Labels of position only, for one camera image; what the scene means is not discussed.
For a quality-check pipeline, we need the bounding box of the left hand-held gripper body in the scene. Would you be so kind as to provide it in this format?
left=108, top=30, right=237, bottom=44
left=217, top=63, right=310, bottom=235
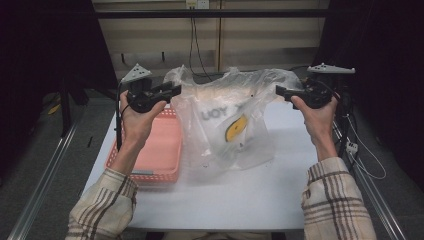
left=120, top=63, right=168, bottom=114

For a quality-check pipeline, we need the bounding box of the person's left hand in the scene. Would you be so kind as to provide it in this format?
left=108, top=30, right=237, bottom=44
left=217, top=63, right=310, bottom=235
left=119, top=90, right=168, bottom=147

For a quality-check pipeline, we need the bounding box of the black wall cable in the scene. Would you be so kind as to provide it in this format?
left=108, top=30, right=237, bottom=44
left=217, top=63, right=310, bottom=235
left=188, top=16, right=201, bottom=78
left=192, top=16, right=213, bottom=82

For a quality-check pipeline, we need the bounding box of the pink perforated plastic basket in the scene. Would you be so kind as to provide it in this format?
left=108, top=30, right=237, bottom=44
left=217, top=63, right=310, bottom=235
left=104, top=107, right=184, bottom=184

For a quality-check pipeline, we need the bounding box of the black metal stand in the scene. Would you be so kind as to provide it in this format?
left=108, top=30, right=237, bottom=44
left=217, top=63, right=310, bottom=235
left=59, top=75, right=89, bottom=138

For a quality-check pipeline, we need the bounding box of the clear smiley plastic bag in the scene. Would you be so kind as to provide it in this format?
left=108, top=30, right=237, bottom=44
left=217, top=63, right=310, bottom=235
left=163, top=65, right=303, bottom=176

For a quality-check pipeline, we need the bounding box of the white cable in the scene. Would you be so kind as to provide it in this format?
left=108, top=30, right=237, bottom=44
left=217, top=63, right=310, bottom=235
left=345, top=114, right=388, bottom=181

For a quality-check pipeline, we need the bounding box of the white wall socket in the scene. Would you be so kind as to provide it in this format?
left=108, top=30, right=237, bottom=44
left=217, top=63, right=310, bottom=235
left=185, top=0, right=210, bottom=10

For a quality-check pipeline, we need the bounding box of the aluminium floor rail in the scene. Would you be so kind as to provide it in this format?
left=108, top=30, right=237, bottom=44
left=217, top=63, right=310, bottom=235
left=333, top=119, right=408, bottom=240
left=6, top=118, right=84, bottom=240

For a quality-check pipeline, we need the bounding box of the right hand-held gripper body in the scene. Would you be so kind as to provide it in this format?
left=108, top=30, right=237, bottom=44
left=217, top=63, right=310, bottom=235
left=294, top=63, right=356, bottom=110

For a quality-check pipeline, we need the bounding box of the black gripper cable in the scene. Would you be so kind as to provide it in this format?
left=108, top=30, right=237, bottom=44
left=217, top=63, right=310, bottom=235
left=115, top=81, right=124, bottom=152

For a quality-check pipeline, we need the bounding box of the black horizontal frame bar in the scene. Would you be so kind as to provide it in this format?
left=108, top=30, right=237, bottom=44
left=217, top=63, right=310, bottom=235
left=94, top=9, right=331, bottom=19

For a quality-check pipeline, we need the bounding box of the person's right hand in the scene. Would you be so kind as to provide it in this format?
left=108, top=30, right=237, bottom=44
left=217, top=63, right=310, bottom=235
left=290, top=95, right=338, bottom=147

